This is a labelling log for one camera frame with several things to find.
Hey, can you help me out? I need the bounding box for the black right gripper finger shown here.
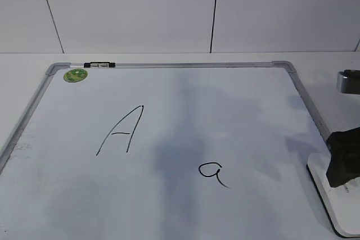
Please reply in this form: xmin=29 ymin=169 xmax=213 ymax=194
xmin=326 ymin=128 xmax=359 ymax=188

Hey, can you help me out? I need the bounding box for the white eraser with black felt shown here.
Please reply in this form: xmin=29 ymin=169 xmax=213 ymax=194
xmin=307 ymin=153 xmax=359 ymax=238

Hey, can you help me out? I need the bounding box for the green round magnet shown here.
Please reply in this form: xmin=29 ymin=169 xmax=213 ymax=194
xmin=64 ymin=69 xmax=88 ymax=83

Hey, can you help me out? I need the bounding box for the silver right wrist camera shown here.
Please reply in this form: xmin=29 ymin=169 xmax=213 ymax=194
xmin=337 ymin=69 xmax=360 ymax=95

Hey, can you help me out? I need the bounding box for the white whiteboard with grey frame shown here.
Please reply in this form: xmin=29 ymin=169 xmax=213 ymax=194
xmin=1 ymin=61 xmax=359 ymax=239

